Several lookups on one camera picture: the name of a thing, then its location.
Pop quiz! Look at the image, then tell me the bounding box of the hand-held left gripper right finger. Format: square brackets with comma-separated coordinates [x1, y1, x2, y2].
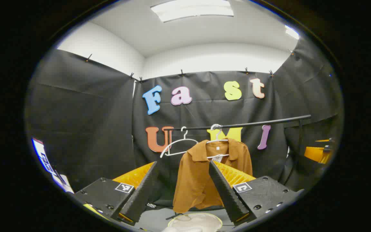
[208, 160, 304, 227]

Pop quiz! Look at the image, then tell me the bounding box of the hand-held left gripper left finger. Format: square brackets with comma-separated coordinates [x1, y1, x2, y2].
[73, 161, 157, 226]

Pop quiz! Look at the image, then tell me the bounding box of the brown shirt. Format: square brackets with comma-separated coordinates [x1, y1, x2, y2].
[173, 139, 253, 214]

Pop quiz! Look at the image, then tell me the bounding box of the white round laundry hamper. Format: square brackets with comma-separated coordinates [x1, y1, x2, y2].
[162, 212, 223, 232]

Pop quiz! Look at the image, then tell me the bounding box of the white hanger with hook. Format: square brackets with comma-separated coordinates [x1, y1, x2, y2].
[205, 124, 230, 159]

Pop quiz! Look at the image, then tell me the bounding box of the white plastic hanger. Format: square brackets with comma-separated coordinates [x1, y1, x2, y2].
[159, 126, 200, 159]

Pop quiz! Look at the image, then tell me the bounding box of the black clothes rack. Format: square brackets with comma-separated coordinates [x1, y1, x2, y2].
[163, 114, 312, 186]

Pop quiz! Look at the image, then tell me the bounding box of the black backdrop cloth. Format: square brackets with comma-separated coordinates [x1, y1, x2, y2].
[25, 38, 344, 207]

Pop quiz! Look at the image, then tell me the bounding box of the white printed board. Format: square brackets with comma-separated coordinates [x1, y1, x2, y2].
[32, 138, 74, 194]

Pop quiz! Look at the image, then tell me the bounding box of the small ceiling light panel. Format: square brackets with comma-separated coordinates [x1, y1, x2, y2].
[284, 25, 300, 40]

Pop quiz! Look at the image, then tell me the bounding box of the row of black clips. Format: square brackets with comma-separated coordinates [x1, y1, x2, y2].
[85, 48, 296, 83]

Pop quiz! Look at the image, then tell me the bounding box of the large ceiling light panel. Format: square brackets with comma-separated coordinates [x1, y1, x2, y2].
[150, 0, 234, 23]

